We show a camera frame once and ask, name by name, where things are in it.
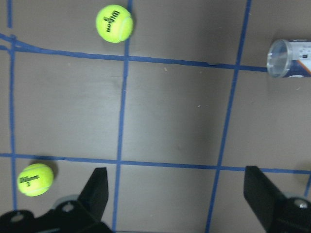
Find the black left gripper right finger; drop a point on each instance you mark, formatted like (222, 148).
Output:
(263, 197)

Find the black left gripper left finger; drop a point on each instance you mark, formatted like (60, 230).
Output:
(95, 194)

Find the white tennis ball can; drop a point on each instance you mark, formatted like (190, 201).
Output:
(289, 59)

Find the tennis ball far right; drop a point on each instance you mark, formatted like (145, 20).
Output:
(35, 180)

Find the tennis ball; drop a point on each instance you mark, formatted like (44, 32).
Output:
(35, 180)
(114, 23)

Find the tennis ball near right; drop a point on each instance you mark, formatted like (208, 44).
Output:
(114, 23)

